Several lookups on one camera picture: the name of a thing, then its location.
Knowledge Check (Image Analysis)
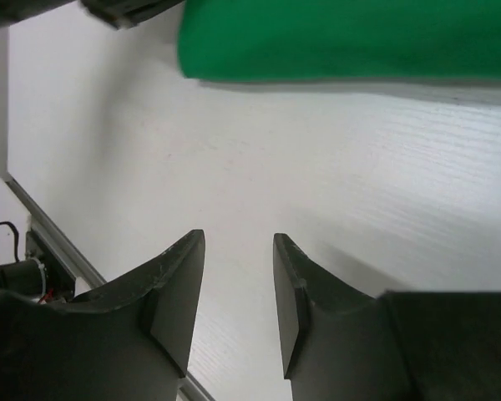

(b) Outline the green t shirt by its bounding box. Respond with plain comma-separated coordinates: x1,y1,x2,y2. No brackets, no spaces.
177,1,501,82

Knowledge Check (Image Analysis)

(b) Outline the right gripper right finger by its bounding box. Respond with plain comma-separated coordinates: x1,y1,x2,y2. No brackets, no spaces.
273,233,501,400

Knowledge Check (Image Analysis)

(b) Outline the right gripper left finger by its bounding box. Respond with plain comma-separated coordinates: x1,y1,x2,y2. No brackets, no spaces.
0,230,205,400

